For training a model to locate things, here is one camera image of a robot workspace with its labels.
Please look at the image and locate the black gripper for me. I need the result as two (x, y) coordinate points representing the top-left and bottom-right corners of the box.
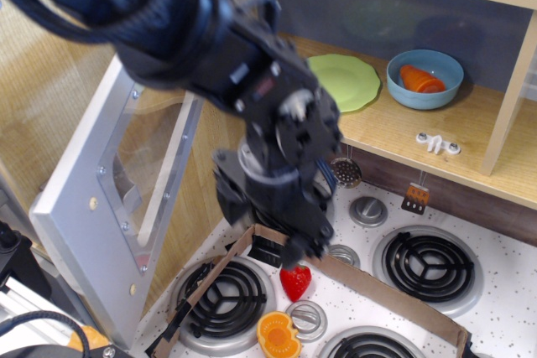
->
(212, 142), (336, 270)

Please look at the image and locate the silver microwave door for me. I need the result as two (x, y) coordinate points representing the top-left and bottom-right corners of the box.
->
(29, 59), (203, 348)

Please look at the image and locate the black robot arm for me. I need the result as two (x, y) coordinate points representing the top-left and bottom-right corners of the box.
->
(11, 0), (341, 269)

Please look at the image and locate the red toy strawberry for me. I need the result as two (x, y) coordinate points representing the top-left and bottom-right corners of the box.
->
(279, 265), (312, 303)

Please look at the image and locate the back left stove burner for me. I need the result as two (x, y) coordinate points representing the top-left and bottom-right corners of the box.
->
(245, 177), (334, 243)

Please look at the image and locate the stove burner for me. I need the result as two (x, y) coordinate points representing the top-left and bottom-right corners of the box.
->
(372, 226), (484, 318)
(245, 177), (334, 243)
(318, 326), (425, 358)
(179, 257), (276, 357)

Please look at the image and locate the brown cardboard barrier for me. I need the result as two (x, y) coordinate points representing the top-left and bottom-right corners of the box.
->
(145, 224), (473, 357)

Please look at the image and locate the middle silver stove knob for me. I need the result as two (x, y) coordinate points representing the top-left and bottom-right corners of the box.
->
(328, 244), (361, 268)

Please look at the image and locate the silver stove knob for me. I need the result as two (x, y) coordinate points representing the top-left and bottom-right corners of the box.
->
(349, 196), (388, 227)
(285, 300), (328, 343)
(328, 244), (361, 268)

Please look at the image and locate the hanging silver toy strainer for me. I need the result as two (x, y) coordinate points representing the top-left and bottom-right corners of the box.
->
(330, 145), (362, 189)

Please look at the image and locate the back silver stove knob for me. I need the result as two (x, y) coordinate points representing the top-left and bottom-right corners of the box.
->
(349, 196), (388, 227)

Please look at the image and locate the front silver stove knob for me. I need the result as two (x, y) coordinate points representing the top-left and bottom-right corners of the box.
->
(285, 300), (328, 343)

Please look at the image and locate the front left stove burner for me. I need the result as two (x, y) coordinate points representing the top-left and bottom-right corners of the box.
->
(179, 257), (276, 357)

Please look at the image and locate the orange toy fruit half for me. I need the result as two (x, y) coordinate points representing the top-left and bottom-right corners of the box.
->
(257, 311), (302, 358)

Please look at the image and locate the hanging orange toy spatula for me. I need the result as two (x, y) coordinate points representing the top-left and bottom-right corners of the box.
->
(401, 171), (430, 215)

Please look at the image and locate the front right stove burner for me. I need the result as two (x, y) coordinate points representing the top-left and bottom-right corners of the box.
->
(318, 326), (425, 358)

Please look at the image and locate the green plate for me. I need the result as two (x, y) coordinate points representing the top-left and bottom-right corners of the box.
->
(308, 54), (381, 112)

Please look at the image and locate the back right stove burner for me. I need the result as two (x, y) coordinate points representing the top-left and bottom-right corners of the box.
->
(372, 226), (484, 318)

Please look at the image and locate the white door latch clip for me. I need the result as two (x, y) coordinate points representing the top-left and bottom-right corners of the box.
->
(415, 132), (461, 155)

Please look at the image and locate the orange toy carrot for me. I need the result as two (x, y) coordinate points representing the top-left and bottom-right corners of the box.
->
(399, 65), (446, 94)

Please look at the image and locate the blue bowl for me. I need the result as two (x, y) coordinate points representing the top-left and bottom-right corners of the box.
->
(386, 49), (464, 111)

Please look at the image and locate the yellow toy food piece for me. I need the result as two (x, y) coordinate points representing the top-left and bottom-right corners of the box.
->
(66, 325), (110, 352)

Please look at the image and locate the black equipment at left edge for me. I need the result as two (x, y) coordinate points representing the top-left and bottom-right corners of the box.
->
(1, 221), (52, 299)

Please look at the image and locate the black braided cable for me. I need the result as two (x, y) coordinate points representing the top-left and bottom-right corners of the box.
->
(0, 309), (91, 358)

